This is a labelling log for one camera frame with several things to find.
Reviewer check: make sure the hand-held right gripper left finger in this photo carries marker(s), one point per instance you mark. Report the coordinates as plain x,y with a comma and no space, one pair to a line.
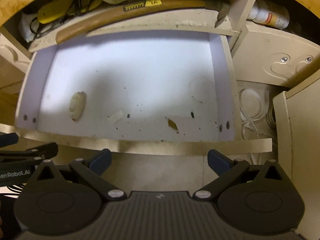
101,160

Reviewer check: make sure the white crumpled cloth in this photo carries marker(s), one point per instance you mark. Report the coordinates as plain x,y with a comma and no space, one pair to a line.
27,27

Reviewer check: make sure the white bottle with label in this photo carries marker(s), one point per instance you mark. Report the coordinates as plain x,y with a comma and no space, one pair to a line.
272,17

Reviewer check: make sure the cream drawer front with screws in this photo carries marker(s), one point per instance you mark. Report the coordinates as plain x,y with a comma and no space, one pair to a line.
257,55

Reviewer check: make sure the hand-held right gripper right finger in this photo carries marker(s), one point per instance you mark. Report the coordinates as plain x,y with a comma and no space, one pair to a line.
218,162

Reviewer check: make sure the dry brown leaf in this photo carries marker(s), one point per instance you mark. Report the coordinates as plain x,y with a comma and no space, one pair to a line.
172,123

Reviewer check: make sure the cream side cabinet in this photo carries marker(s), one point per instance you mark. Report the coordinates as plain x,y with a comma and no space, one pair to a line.
300,135

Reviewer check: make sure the cream wooden drawer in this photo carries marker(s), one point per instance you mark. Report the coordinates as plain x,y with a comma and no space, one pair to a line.
140,80

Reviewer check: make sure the white tube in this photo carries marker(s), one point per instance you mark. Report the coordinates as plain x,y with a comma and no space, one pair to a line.
77,105

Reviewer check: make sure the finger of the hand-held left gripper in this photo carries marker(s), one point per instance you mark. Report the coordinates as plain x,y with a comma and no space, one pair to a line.
37,151
8,138

